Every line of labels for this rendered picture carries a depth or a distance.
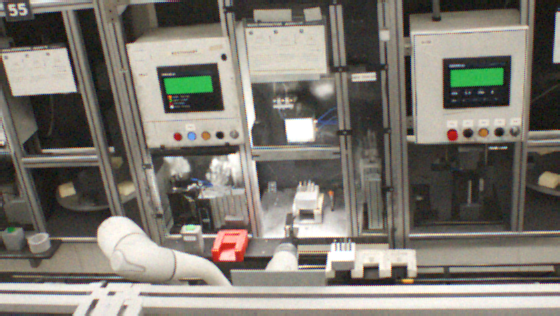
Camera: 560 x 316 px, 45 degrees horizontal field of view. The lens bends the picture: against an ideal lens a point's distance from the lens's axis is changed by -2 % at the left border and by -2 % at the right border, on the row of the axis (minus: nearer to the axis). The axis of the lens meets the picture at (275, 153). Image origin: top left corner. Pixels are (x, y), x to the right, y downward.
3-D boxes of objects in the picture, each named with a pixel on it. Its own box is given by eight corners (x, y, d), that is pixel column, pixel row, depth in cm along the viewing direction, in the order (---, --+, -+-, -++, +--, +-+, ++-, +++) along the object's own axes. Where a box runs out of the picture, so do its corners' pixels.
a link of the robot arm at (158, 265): (180, 253, 210) (161, 235, 220) (127, 249, 199) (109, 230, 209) (168, 291, 212) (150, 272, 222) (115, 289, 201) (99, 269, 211)
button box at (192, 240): (184, 255, 298) (179, 232, 293) (189, 244, 305) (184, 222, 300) (202, 255, 297) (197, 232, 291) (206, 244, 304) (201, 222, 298)
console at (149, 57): (145, 151, 289) (123, 46, 268) (164, 122, 314) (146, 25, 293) (243, 147, 281) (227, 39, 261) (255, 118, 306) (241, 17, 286)
